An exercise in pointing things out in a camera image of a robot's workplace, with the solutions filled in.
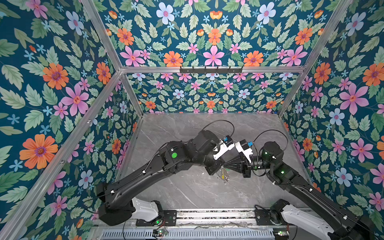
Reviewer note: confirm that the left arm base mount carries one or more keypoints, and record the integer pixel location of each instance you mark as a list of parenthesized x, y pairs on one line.
[(166, 218)]

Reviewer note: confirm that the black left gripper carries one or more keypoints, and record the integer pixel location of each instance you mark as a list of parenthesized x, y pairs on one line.
[(216, 166)]

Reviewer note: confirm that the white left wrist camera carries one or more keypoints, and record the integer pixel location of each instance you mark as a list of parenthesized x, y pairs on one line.
[(226, 144)]

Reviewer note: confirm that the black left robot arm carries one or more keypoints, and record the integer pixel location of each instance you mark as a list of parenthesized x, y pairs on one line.
[(119, 199)]

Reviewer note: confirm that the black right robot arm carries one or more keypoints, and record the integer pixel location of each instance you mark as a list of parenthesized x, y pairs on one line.
[(331, 222)]

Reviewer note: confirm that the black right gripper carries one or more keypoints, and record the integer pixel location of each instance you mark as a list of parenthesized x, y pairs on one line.
[(245, 168)]

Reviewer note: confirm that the white perforated cable duct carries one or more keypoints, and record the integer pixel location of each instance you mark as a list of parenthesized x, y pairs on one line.
[(188, 234)]

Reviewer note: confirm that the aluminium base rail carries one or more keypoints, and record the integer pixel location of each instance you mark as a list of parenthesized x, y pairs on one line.
[(237, 216)]

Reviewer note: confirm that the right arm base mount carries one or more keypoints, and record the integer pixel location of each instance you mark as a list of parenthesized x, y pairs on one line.
[(272, 216)]

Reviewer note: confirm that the black wall hook rail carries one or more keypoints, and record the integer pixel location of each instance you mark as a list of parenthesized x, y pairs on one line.
[(210, 70)]

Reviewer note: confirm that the silver metal keyring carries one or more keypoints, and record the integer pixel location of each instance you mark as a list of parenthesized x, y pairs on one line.
[(224, 175)]

